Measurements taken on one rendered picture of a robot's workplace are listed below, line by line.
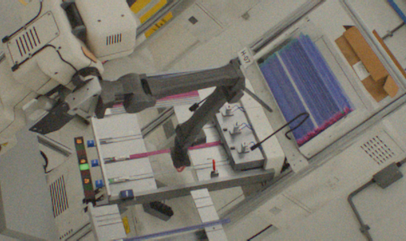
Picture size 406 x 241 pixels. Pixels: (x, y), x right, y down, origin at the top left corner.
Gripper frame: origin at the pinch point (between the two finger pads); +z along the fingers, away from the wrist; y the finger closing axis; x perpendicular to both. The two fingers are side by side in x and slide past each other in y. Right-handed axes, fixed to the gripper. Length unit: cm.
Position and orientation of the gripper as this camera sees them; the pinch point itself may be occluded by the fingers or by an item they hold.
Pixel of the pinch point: (179, 169)
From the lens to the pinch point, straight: 257.8
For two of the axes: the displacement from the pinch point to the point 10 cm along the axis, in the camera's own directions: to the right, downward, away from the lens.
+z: -0.8, 6.7, 7.4
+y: -2.7, -7.3, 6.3
